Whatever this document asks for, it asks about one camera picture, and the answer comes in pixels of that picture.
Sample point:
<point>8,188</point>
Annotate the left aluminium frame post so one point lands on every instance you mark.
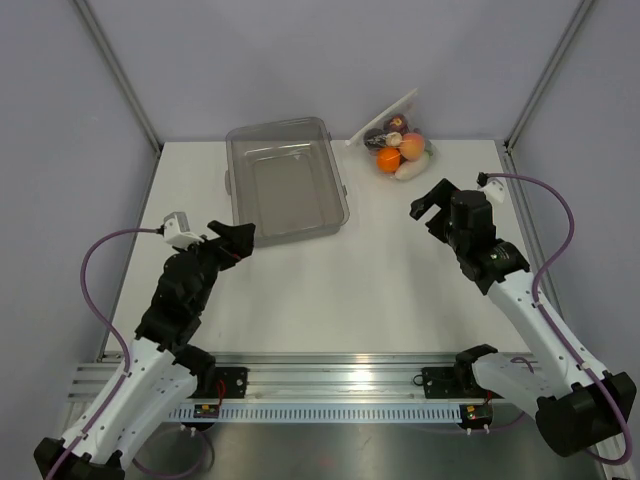
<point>98,36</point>

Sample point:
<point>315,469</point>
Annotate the fake garlic bulb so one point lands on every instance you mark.
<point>393,139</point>

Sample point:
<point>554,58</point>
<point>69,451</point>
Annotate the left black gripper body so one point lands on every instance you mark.
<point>210,257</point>

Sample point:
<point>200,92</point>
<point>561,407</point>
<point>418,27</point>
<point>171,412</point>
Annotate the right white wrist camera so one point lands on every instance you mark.
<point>492,188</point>

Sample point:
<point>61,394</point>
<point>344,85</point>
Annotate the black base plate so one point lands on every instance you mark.
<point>440,383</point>
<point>230,382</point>

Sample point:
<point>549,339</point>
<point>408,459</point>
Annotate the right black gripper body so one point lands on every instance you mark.
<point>454,237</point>

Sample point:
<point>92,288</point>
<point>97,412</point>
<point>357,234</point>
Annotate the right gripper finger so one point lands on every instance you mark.
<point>439,196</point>
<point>439,223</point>

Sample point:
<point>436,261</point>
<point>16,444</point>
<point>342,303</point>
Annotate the fake peach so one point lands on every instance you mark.
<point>412,146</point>

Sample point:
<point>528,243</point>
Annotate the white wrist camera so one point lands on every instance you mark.
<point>492,188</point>
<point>176,231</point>

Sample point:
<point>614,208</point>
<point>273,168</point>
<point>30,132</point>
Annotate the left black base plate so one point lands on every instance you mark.
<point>230,382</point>

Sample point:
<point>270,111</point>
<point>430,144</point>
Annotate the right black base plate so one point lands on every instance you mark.
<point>440,383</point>

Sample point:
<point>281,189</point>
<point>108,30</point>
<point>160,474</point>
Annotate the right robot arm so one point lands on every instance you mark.
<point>577,402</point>

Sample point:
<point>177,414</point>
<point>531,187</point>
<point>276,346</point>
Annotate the grey transparent plastic container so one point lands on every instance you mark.
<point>282,177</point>

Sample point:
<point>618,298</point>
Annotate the fake orange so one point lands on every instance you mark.
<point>388,160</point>

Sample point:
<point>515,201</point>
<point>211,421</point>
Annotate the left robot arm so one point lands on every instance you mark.
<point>160,368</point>

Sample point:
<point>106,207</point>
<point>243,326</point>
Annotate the fake white radish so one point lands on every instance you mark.
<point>409,169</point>

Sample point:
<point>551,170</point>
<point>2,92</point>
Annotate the fake dark red apple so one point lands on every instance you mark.
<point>396,124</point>

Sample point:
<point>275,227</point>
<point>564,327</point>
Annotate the clear zip top bag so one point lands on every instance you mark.
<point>407,106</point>

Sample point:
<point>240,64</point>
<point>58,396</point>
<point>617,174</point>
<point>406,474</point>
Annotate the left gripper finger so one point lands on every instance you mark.
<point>245,249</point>
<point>233,234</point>

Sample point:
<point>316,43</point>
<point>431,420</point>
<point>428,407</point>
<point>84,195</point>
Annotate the right aluminium frame post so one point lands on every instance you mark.
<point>551,68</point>

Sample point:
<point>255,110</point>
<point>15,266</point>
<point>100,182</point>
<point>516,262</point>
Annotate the aluminium frame post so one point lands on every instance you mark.
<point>551,68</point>
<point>98,36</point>

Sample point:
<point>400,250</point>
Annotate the white slotted cable duct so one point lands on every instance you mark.
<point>317,414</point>

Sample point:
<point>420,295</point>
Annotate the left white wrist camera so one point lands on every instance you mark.
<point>176,231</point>

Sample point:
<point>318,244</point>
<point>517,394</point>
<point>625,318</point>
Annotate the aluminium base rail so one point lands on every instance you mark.
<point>334,378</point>

